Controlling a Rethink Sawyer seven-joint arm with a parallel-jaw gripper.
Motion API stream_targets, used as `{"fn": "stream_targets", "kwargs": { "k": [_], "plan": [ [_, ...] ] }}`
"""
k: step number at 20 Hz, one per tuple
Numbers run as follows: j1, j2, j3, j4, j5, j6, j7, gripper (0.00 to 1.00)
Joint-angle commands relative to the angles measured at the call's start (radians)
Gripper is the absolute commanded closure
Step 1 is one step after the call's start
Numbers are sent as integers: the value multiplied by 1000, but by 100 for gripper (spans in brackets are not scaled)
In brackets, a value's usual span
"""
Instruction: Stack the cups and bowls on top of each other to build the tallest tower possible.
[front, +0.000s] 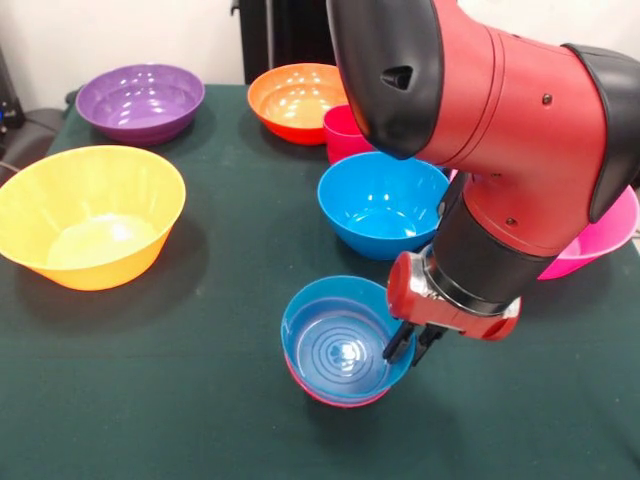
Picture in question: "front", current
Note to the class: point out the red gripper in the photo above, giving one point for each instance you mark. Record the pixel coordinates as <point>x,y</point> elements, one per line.
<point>435,312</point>

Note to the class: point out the small translucent blue bowl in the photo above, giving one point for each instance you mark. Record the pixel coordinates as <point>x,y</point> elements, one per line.
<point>330,320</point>

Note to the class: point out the small red plastic bowl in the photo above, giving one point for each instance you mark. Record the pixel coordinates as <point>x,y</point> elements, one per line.
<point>340,401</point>

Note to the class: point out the opaque blue plastic bowl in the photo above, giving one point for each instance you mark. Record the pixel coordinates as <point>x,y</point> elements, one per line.
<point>375,200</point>

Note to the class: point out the red plastic cup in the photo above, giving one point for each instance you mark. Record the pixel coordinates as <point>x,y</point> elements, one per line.
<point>342,142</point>

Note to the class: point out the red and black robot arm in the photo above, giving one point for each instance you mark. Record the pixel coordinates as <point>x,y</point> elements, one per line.
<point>500,125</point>

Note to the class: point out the large pink plastic bowl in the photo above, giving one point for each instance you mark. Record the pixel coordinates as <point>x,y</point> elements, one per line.
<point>595,245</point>

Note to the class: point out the orange plastic bowl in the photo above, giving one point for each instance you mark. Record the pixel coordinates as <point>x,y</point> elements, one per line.
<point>285,120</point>

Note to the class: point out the dark green tablecloth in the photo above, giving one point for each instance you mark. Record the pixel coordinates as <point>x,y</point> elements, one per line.
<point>150,440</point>

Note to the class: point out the purple plastic bowl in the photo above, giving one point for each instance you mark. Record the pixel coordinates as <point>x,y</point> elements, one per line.
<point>165,127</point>

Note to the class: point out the large yellow-orange plastic bowl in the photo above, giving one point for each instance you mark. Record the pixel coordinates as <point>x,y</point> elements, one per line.
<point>90,200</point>

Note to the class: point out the black equipment box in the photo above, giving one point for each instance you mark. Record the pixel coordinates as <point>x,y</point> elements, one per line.
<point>7,110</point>

